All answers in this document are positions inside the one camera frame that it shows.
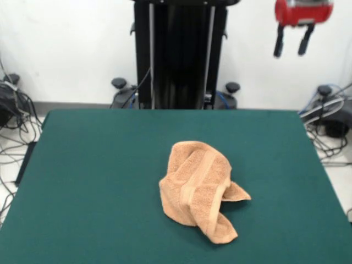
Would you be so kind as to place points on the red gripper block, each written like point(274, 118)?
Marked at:
point(302, 13)

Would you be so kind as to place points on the tan terry towel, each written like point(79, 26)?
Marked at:
point(198, 192)

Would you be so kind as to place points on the black floor base foot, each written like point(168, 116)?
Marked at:
point(5, 110)
point(335, 123)

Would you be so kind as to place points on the dark green table cloth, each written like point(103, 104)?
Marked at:
point(82, 192)

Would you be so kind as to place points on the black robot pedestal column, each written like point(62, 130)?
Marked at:
point(178, 55)

